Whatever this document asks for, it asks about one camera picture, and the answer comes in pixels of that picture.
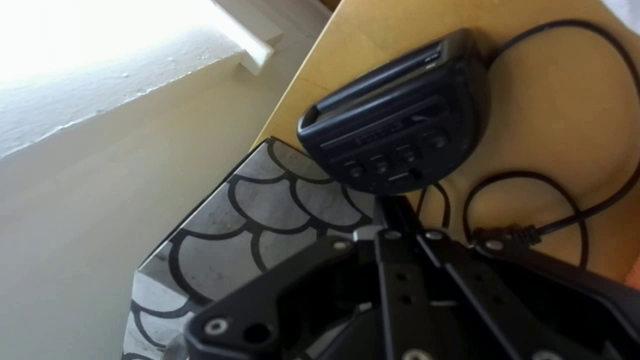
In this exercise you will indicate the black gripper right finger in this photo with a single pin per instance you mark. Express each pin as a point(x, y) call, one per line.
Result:
point(521, 306)

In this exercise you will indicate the black and white object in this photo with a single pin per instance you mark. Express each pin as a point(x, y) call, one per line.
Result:
point(622, 13)

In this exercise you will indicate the white window frame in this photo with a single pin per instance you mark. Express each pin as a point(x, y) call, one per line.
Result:
point(100, 53)

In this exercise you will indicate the black alarm clock device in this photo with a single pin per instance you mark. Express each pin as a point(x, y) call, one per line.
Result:
point(401, 112)

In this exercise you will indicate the light wooden dresser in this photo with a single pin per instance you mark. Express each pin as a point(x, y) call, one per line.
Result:
point(553, 112)

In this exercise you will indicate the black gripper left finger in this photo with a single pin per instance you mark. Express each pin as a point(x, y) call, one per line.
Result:
point(392, 300)

